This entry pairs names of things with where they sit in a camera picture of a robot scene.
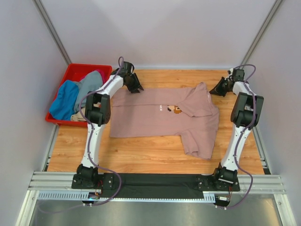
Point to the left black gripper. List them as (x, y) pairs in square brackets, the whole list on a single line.
[(132, 81)]

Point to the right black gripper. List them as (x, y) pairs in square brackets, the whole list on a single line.
[(224, 84)]

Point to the pink printed t shirt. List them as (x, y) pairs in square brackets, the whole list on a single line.
[(185, 112)]

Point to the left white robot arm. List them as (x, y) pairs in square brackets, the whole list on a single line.
[(97, 115)]

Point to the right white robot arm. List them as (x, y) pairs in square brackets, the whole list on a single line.
[(244, 116)]

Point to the grey-blue t shirt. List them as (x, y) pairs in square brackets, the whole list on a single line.
[(91, 82)]

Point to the red plastic bin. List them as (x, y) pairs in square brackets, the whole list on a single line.
[(76, 72)]

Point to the blue t shirt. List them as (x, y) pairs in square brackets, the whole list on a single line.
[(62, 107)]

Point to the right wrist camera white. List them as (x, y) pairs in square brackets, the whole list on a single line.
[(230, 72)]

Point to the right frame post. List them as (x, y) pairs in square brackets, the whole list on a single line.
[(262, 30)]

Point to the frame post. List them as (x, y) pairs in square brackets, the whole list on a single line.
[(49, 25), (262, 30)]

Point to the left frame post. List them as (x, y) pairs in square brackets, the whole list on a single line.
[(49, 25)]

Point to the aluminium mounting rail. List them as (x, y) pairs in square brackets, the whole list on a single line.
[(57, 186)]

